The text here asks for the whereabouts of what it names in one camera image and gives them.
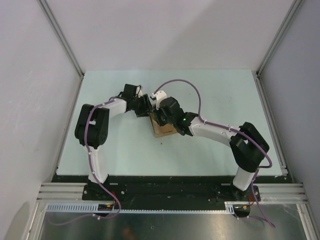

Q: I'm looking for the left aluminium frame post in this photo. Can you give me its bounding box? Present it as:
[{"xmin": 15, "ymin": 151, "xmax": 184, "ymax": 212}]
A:
[{"xmin": 37, "ymin": 0, "xmax": 84, "ymax": 80}]

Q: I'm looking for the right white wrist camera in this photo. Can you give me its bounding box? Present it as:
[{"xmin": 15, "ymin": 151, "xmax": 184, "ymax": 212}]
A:
[{"xmin": 150, "ymin": 90, "xmax": 167, "ymax": 110}]

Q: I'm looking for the aluminium frame post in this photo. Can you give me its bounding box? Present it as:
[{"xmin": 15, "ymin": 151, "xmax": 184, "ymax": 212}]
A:
[
  {"xmin": 255, "ymin": 0, "xmax": 305, "ymax": 77},
  {"xmin": 37, "ymin": 0, "xmax": 84, "ymax": 80}
]

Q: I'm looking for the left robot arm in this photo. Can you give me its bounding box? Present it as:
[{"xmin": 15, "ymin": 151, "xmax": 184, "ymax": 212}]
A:
[{"xmin": 74, "ymin": 84, "xmax": 152, "ymax": 200}]

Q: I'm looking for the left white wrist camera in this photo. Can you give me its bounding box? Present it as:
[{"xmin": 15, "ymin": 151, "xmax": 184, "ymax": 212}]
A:
[{"xmin": 136, "ymin": 85, "xmax": 143, "ymax": 98}]

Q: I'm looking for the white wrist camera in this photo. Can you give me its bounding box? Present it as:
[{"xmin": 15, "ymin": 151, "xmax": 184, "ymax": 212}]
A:
[
  {"xmin": 136, "ymin": 85, "xmax": 143, "ymax": 98},
  {"xmin": 150, "ymin": 90, "xmax": 167, "ymax": 110}
]

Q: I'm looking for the aluminium front rail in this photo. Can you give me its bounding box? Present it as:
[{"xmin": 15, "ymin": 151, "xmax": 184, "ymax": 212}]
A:
[{"xmin": 37, "ymin": 182, "xmax": 308, "ymax": 204}]

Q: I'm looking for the white slotted cable duct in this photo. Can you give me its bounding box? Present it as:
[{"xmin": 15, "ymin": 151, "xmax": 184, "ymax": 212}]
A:
[{"xmin": 46, "ymin": 201, "xmax": 237, "ymax": 215}]

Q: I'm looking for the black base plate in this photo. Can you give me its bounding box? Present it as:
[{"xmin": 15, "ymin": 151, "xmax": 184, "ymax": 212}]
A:
[{"xmin": 50, "ymin": 174, "xmax": 261, "ymax": 211}]

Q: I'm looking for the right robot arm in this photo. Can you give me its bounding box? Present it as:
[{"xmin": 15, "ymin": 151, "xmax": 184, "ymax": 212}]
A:
[{"xmin": 151, "ymin": 93, "xmax": 270, "ymax": 201}]

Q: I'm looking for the brown cardboard express box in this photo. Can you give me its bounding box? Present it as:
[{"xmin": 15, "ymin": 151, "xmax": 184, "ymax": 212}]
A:
[{"xmin": 149, "ymin": 113, "xmax": 178, "ymax": 138}]

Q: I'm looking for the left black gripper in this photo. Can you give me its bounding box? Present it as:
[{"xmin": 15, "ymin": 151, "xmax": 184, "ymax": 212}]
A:
[{"xmin": 131, "ymin": 94, "xmax": 153, "ymax": 118}]

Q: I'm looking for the right aluminium frame post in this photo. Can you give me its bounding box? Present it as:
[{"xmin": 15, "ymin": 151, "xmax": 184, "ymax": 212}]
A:
[{"xmin": 255, "ymin": 0, "xmax": 305, "ymax": 77}]

